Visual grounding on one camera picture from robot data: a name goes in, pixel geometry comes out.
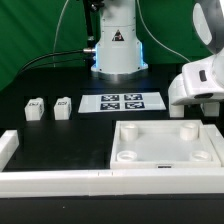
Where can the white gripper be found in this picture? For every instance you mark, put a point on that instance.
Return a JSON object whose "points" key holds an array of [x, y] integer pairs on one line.
{"points": [[197, 83]]}

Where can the white square tabletop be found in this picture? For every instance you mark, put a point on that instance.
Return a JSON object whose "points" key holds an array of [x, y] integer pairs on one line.
{"points": [[162, 144]]}

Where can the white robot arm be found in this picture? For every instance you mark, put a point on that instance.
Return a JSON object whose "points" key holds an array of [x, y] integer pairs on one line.
{"points": [[119, 53]]}

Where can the white tag sheet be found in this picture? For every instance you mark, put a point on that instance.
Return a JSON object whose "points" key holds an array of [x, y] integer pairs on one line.
{"points": [[121, 102]]}

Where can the white U-shaped fence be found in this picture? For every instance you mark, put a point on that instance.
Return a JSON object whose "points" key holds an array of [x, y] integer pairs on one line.
{"points": [[110, 181]]}

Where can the green backdrop curtain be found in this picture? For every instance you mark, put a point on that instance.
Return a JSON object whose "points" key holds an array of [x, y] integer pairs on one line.
{"points": [[30, 28]]}

